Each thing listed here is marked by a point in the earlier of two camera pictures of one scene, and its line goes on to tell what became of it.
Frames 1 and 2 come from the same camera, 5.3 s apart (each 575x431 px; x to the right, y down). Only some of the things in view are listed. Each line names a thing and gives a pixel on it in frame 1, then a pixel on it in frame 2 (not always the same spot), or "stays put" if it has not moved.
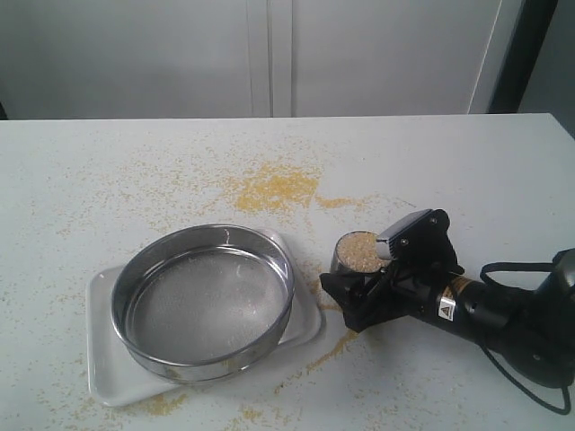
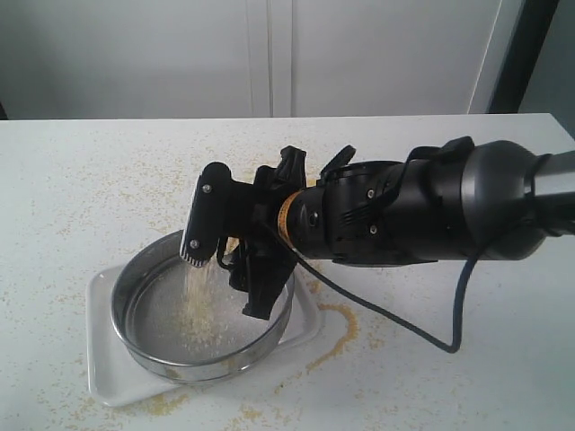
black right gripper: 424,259 to 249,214
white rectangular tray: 116,376 stays put
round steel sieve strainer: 200,303 stays put
